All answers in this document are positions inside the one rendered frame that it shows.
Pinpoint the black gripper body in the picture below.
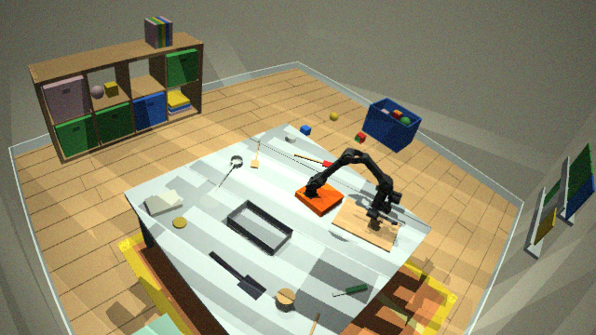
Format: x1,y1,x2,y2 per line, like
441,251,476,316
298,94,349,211
366,195,385,220

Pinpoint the gold round disc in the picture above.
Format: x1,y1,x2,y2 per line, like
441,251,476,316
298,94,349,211
173,217,187,229

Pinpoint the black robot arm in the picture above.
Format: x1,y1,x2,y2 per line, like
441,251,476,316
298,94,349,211
303,147,402,214

